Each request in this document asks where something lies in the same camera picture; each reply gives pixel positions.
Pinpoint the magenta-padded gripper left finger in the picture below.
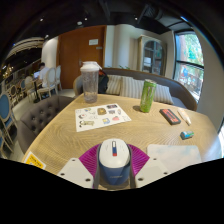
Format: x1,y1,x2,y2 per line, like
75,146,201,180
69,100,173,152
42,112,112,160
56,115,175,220
57,143,101,190

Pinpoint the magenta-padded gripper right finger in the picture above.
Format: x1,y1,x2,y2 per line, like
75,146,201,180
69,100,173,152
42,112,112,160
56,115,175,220
128,143,171,189

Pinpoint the white and blue computer mouse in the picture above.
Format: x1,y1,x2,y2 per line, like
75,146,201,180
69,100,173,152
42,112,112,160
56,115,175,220
97,138,132,187

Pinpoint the pale blue mouse pad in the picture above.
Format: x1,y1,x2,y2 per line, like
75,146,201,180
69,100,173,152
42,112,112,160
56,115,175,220
146,143,203,174

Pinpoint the yellow card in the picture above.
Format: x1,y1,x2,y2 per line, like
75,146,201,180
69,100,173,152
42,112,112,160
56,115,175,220
22,151,47,170

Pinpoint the small blue green pack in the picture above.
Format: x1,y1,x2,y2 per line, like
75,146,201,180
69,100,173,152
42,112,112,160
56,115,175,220
180,130,195,140

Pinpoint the black and red flat box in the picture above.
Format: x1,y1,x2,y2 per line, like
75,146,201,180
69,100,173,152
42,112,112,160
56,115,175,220
158,108,182,126

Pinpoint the white sticker sheet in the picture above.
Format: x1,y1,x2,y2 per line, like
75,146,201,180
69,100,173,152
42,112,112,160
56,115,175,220
74,103,132,133

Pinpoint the grey tufted armchair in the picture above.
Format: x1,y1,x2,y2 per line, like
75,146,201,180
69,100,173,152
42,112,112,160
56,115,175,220
17,95,75,154

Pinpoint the green drink can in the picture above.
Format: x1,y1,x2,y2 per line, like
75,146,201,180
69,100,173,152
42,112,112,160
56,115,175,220
139,78,158,114

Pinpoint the striped cushion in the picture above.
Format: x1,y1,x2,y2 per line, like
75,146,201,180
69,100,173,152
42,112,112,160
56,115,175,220
105,74,123,96
119,76,145,99
153,83,174,105

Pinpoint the grey curved sofa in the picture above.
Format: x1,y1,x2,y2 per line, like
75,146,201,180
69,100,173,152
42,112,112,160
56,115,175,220
73,67,198,112

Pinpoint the clear shaker bottle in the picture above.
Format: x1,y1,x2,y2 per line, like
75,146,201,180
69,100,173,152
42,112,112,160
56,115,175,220
79,60,103,104

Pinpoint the black backpack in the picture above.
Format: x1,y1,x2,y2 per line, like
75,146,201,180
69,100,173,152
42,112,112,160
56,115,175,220
98,70,110,94

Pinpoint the group of white chairs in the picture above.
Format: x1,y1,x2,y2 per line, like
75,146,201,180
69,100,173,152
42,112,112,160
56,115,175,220
24,64,63,103

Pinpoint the blue upholstered chair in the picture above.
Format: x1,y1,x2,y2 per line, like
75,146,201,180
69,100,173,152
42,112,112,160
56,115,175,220
0,92,18,158

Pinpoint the person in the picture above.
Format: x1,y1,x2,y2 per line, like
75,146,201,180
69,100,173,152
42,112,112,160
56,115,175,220
33,62,51,88

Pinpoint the black-framed window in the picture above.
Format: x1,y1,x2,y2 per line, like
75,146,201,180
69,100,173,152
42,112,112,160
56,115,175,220
173,30,205,103

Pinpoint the cream glass-door cabinet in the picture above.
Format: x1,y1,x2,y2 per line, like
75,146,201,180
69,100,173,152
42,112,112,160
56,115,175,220
137,34,166,77

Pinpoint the brown wooden door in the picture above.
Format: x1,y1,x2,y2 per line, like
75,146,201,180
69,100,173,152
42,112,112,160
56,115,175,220
57,25,108,89

